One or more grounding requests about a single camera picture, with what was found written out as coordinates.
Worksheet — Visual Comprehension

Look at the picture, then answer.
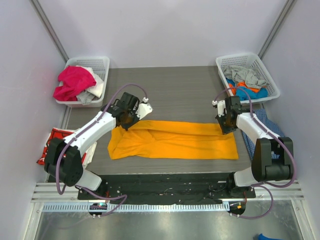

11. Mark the right white plastic basket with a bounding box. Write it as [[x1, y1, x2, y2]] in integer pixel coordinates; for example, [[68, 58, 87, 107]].
[[215, 52, 280, 104]]

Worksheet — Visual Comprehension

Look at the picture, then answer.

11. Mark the white plastic basket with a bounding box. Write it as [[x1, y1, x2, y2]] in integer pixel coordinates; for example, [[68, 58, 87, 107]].
[[215, 52, 280, 104], [55, 56, 110, 108]]

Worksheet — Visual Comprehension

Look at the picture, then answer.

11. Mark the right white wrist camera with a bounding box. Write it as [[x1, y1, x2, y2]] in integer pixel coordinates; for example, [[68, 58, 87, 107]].
[[212, 100, 226, 117]]

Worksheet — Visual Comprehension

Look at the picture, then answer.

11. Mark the white slotted cable duct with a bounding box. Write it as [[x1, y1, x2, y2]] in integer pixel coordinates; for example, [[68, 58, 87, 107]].
[[42, 202, 230, 213]]

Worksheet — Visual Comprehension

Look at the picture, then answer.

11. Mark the left white plastic basket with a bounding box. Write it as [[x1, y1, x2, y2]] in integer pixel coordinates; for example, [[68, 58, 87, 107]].
[[55, 56, 110, 108]]

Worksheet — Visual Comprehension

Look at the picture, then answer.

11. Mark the orange yellow t shirt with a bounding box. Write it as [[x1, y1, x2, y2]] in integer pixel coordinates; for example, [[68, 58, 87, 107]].
[[107, 120, 239, 160]]

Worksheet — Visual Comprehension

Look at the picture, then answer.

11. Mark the blue t shirt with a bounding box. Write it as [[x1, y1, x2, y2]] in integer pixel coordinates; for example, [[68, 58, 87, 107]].
[[226, 78, 268, 101]]

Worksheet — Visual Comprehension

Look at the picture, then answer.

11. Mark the blue checkered shirt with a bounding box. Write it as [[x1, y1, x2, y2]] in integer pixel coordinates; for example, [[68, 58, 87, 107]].
[[242, 108, 285, 161]]

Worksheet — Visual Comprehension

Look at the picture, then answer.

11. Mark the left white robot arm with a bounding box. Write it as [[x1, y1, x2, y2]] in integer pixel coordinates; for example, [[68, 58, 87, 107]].
[[44, 92, 140, 200]]

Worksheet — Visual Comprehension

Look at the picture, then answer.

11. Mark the grey t shirt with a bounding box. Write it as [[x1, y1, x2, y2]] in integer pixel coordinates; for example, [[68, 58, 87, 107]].
[[222, 65, 267, 89]]

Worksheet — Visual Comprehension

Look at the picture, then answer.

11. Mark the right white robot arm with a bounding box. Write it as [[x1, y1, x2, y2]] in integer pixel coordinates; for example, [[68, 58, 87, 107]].
[[212, 96, 297, 198]]

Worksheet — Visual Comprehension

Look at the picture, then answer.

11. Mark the red white printed t shirt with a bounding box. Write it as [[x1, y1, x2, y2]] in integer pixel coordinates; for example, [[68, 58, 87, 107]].
[[36, 127, 97, 169]]

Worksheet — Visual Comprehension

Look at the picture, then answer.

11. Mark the white grey garment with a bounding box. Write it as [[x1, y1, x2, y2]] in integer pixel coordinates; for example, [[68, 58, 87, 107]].
[[76, 65, 104, 105]]

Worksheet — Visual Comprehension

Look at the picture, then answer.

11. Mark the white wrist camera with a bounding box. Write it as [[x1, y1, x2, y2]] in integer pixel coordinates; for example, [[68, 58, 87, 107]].
[[212, 100, 226, 117], [136, 97, 153, 120]]

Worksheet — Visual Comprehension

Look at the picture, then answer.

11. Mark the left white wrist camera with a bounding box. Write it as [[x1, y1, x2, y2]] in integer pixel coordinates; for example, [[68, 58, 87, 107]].
[[136, 97, 153, 120]]

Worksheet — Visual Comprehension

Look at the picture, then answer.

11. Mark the pink t shirt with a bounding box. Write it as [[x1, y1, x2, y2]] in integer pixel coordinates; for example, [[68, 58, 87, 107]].
[[53, 65, 96, 102]]

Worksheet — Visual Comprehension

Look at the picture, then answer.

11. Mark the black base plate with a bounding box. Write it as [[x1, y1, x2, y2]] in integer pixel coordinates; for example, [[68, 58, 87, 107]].
[[47, 172, 257, 201]]

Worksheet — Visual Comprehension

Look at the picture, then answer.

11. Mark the orange garment in basket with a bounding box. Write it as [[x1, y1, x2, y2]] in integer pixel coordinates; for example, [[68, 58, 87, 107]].
[[227, 79, 260, 94]]

